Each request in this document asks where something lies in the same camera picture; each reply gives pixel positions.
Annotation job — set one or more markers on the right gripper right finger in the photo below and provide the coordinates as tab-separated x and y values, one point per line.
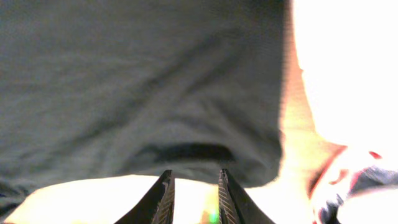
235	205

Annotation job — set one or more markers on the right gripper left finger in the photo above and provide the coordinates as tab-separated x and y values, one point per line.
156	206

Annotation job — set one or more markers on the black t-shirt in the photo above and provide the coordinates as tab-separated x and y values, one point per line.
94	89

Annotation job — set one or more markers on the grey red-trimmed shorts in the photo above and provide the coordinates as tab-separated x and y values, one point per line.
346	174

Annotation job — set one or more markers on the crumpled white shirt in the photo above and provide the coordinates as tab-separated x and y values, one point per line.
347	51

